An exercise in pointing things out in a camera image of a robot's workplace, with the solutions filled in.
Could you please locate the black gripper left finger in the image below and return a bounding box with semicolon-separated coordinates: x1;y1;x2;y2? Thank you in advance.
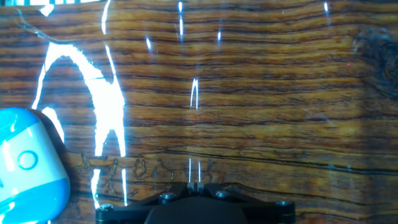
95;182;197;224

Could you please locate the blue and white desk lamp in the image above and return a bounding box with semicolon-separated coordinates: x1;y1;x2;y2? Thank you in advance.
0;107;71;224

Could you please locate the glossy wood-grain table mat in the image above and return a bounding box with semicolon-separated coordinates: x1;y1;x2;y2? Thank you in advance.
0;0;398;224

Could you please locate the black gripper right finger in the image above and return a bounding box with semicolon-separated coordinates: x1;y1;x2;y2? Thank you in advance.
195;182;296;224

